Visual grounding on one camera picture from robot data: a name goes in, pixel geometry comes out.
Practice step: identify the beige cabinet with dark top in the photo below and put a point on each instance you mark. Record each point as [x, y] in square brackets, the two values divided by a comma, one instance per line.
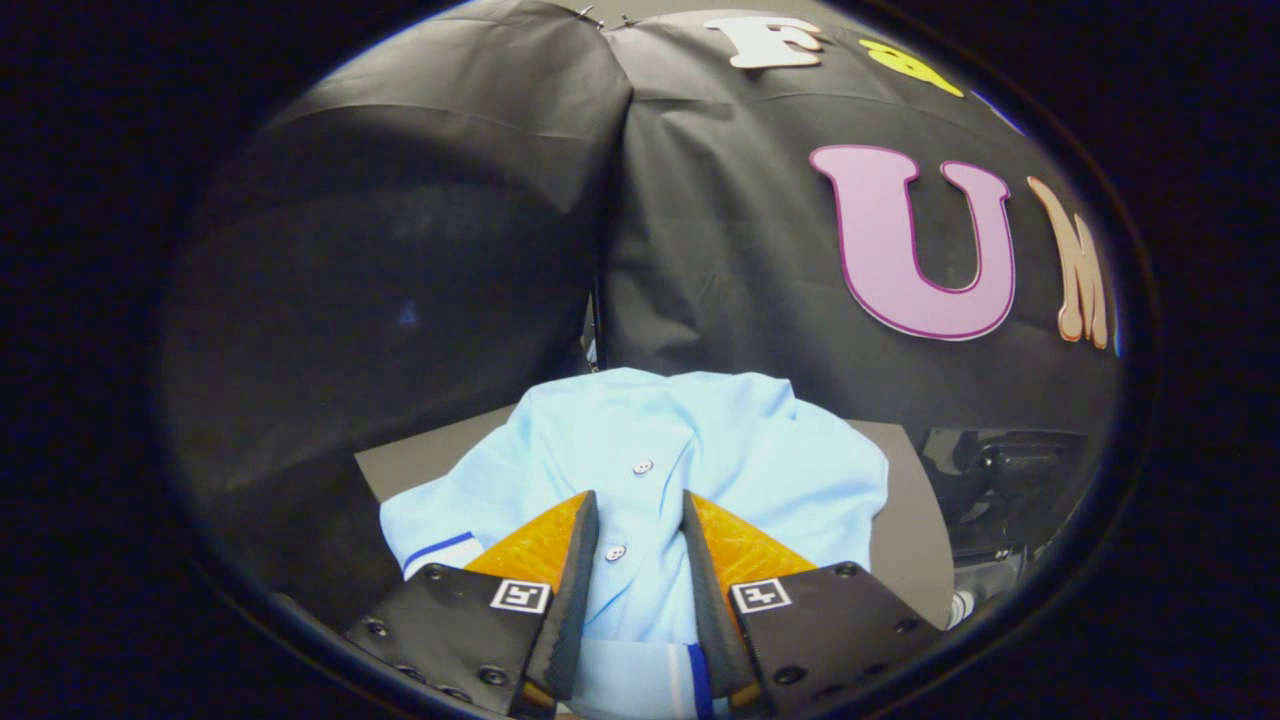
[910, 520]

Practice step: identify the light blue button shirt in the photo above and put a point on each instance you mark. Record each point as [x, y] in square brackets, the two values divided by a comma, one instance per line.
[700, 440]

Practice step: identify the metal backdrop stand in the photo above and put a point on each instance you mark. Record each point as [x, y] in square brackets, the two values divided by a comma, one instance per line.
[593, 335]

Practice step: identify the black backdrop cloth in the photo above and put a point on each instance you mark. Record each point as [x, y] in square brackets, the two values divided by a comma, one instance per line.
[700, 250]

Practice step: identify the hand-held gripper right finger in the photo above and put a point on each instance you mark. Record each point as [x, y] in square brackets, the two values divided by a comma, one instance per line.
[705, 600]

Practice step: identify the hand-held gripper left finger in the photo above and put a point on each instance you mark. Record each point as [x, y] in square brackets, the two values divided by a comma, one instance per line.
[575, 600]

